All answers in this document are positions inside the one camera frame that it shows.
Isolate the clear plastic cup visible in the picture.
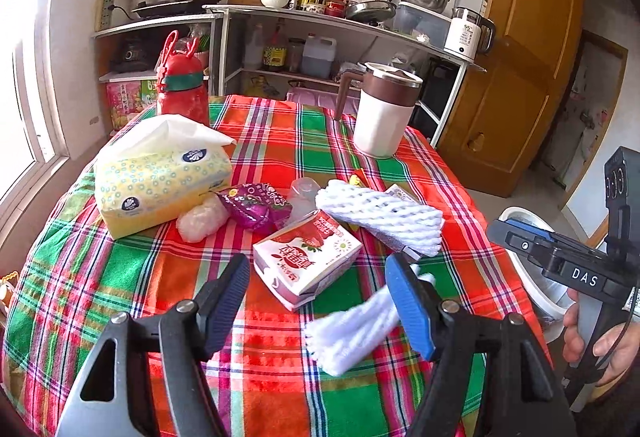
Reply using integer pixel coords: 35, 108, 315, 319
290, 177, 321, 223

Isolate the pink plastic crate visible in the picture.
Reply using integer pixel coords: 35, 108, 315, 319
286, 86, 361, 115

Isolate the person's right hand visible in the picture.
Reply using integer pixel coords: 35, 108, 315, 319
561, 288, 640, 389

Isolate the white jerry can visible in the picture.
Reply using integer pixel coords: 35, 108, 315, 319
301, 33, 338, 79

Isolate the black round cooker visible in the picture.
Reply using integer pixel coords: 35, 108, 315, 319
111, 34, 153, 73

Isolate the purple snack wrapper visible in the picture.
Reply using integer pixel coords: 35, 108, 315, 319
216, 182, 293, 233

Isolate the frying pan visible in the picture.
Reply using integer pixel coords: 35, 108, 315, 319
345, 0, 401, 24

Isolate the brown and white mug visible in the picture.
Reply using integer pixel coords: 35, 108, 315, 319
334, 62, 424, 159

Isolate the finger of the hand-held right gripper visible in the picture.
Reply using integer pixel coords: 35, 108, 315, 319
487, 218, 555, 274
500, 216, 608, 259

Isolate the doorway with wooden frame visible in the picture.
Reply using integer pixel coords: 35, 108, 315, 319
537, 30, 628, 213

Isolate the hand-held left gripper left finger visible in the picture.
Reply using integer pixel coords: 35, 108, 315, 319
55, 253, 251, 437

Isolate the wide white metal shelf rack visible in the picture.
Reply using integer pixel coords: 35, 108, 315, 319
204, 4, 488, 148

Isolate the soy sauce bottle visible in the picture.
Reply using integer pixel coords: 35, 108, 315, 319
262, 20, 288, 72

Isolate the white trash bin with liner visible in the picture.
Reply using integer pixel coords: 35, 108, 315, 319
492, 206, 581, 344

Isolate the yellow tissue pack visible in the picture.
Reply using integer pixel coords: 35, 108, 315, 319
94, 114, 237, 240

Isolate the narrow white metal shelf rack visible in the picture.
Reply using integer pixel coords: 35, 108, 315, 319
91, 12, 223, 138

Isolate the clear plastic bag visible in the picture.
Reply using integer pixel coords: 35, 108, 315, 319
176, 194, 231, 243

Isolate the yellowed power strip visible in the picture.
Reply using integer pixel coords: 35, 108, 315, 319
95, 0, 117, 33

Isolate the strawberry milk carton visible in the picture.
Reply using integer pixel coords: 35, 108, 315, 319
252, 210, 363, 312

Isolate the red water bottle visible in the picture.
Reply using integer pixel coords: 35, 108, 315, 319
156, 30, 211, 128

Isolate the black induction cooker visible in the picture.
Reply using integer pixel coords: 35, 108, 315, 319
130, 0, 223, 20

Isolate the white electric kettle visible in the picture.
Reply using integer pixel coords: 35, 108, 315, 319
443, 7, 497, 64

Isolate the small white foam fruit net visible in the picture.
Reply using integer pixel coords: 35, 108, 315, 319
304, 264, 436, 378

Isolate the small white patterned sachet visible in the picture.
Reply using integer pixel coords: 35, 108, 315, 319
384, 184, 422, 207

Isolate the wooden door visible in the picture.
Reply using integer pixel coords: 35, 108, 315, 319
437, 0, 586, 199

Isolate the clear plastic storage box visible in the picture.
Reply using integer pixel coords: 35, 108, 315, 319
392, 2, 453, 49

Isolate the yellow oil bottle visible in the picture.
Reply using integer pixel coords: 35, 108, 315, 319
245, 73, 282, 99

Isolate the glass jar with dark contents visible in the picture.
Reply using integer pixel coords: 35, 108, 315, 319
287, 37, 306, 73

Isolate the large white foam fruit net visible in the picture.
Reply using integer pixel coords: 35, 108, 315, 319
315, 180, 445, 254

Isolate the pink printed box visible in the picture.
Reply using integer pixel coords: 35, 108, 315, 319
106, 80, 160, 133

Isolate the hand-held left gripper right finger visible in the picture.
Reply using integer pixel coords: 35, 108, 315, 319
385, 252, 578, 437

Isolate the black rectangular appliance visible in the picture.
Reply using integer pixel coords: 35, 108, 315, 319
427, 57, 463, 118

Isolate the white plastic jug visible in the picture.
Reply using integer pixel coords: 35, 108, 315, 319
245, 23, 266, 70

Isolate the window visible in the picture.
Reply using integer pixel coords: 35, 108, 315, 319
0, 0, 68, 228

